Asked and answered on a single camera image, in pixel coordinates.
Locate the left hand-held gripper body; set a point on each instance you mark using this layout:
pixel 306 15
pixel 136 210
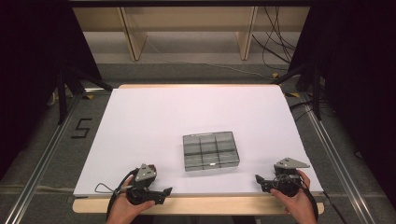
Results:
pixel 141 186

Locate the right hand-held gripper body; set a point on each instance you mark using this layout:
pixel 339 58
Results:
pixel 286 183

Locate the clear grey compartment box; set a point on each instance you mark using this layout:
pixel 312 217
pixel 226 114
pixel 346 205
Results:
pixel 210 151

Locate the person's right hand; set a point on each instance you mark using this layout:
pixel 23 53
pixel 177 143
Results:
pixel 297 205

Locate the person's left hand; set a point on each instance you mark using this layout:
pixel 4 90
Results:
pixel 124 208

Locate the black tripod stand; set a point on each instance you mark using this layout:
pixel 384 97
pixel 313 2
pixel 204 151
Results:
pixel 316 93
pixel 62 96

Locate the black curtain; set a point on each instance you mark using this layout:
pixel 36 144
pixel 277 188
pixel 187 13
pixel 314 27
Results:
pixel 361 77
pixel 28 77

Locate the light wooden shelf unit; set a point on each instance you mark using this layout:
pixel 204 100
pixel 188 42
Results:
pixel 137 37

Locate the aluminium floor rail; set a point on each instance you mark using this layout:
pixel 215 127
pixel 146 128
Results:
pixel 336 161
pixel 40 168

